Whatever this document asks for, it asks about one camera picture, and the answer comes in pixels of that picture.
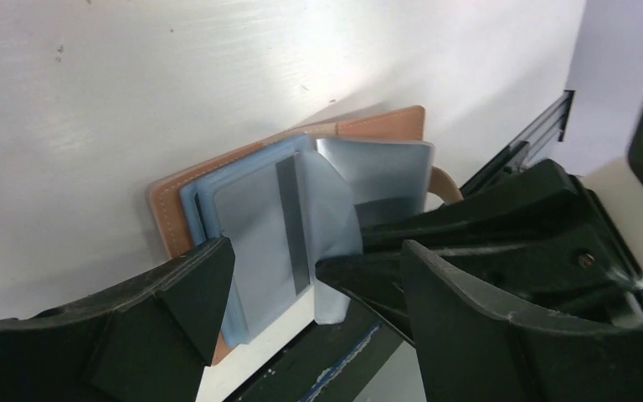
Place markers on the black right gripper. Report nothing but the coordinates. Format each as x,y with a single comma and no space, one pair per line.
561,250

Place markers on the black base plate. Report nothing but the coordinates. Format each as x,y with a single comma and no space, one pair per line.
324,363

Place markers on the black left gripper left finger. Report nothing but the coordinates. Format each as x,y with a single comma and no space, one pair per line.
148,338

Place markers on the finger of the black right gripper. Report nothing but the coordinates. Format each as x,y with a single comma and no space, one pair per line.
416,288

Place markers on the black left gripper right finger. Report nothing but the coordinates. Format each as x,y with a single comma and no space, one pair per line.
531,354

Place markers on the silver card with stripe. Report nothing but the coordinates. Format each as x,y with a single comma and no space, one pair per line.
261,215

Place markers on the aluminium frame rail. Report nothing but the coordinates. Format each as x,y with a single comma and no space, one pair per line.
530,146

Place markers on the tan leather card holder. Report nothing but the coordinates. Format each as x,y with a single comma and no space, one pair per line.
352,174

